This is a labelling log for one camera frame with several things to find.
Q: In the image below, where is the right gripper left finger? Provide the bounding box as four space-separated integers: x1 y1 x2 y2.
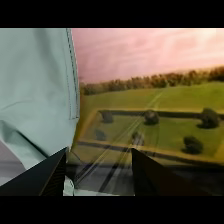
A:
0 146 69 197

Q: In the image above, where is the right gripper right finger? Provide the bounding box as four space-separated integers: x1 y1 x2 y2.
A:
130 147 209 197

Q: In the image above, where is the pale green shirt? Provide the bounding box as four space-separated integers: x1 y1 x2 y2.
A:
0 27 116 197

